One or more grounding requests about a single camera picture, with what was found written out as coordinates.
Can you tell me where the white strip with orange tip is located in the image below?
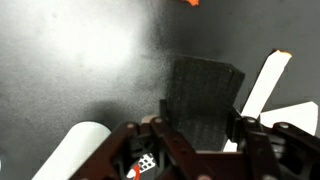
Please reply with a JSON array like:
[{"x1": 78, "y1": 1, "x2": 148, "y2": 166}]
[{"x1": 222, "y1": 49, "x2": 293, "y2": 153}]

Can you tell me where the white mug orange interior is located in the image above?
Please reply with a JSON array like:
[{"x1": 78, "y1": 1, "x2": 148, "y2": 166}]
[{"x1": 30, "y1": 120, "x2": 141, "y2": 180}]

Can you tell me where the pale yellow sticky note pad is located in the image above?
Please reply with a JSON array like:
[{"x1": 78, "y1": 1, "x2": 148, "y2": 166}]
[{"x1": 259, "y1": 100, "x2": 320, "y2": 137}]

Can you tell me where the silver black remote control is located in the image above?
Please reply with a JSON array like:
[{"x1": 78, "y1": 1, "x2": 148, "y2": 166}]
[{"x1": 137, "y1": 152, "x2": 157, "y2": 174}]

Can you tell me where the orange cloth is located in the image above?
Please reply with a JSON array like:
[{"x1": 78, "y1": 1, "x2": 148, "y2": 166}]
[{"x1": 179, "y1": 0, "x2": 201, "y2": 7}]

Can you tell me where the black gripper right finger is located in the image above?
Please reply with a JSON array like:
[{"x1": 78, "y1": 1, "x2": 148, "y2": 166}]
[{"x1": 226, "y1": 106, "x2": 320, "y2": 180}]

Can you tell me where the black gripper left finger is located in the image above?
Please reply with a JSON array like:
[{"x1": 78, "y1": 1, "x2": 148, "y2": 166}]
[{"x1": 69, "y1": 99, "x2": 204, "y2": 180}]

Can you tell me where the black foam block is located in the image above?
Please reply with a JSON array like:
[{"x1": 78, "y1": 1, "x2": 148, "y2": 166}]
[{"x1": 165, "y1": 54, "x2": 247, "y2": 153}]

